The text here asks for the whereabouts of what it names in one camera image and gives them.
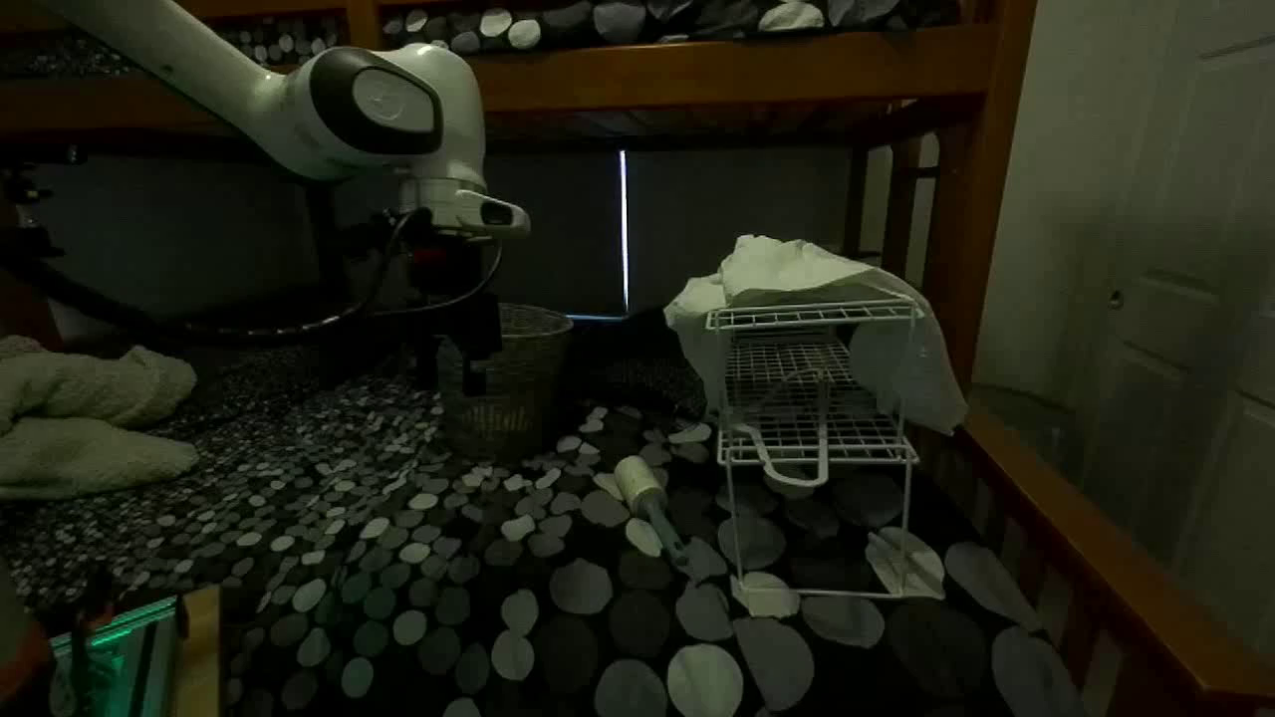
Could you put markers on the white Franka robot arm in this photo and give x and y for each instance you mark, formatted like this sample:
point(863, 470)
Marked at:
point(200, 67)

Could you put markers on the grey dotted black bedspread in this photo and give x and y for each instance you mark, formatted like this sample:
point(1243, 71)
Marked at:
point(441, 583)

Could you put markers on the white crumpled cloth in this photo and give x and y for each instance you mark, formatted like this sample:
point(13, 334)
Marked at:
point(784, 271)

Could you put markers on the green lit clear box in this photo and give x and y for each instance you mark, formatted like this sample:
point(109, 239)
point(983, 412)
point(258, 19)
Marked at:
point(121, 658)

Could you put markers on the wooden bunk bed frame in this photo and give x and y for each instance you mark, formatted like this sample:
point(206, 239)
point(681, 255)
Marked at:
point(741, 67)

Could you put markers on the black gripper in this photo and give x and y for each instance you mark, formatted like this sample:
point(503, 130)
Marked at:
point(446, 280)

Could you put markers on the white panel door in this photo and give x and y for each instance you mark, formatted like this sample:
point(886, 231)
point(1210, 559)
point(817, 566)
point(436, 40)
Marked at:
point(1170, 263)

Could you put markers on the woven wicker basket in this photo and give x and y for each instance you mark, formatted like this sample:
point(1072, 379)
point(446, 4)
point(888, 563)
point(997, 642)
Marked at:
point(510, 383)

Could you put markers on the folded white towel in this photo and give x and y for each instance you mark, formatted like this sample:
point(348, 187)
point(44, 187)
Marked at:
point(82, 412)

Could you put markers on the dotted bunk mattress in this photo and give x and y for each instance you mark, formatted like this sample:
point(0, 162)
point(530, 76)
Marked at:
point(610, 20)

